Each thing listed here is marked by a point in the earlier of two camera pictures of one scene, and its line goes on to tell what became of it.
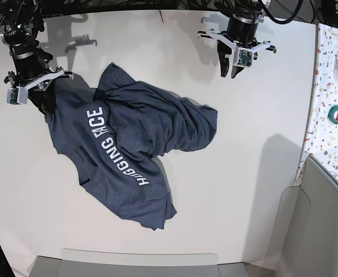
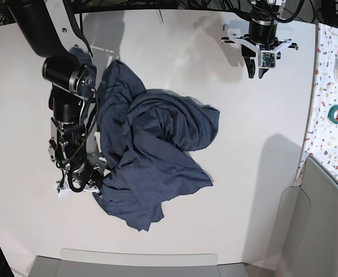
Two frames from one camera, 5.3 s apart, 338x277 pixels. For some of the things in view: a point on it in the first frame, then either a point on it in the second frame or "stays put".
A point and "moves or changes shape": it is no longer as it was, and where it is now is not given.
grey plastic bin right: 313,235 stays put
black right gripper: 241,29 to 262,33
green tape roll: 336,114 stays put
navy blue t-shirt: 113,131 moves or changes shape
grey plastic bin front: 94,263 stays put
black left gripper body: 32,66 to 79,173
